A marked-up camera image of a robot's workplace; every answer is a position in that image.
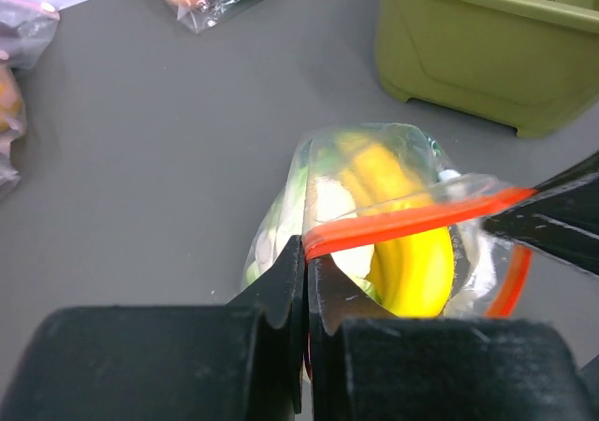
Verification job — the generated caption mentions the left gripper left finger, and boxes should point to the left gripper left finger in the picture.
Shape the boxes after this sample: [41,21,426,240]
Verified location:
[1,236,303,420]

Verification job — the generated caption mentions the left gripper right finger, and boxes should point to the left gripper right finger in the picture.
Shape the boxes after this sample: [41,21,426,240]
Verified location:
[307,257,598,420]

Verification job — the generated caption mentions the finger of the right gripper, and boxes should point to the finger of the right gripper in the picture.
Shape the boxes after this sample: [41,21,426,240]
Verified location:
[534,152,598,215]
[483,212,598,276]

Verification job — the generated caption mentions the yellow fake banana bunch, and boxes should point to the yellow fake banana bunch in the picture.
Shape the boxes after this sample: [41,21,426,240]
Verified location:
[335,132,455,318]

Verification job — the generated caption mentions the red-zip bag with food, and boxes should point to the red-zip bag with food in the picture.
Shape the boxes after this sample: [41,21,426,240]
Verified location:
[241,123,532,318]

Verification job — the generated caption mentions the pink-zip dotted bag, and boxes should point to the pink-zip dotted bag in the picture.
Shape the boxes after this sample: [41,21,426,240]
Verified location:
[1,0,60,196]

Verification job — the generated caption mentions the olive green plastic basket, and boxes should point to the olive green plastic basket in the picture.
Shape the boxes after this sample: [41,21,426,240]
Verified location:
[374,0,598,138]

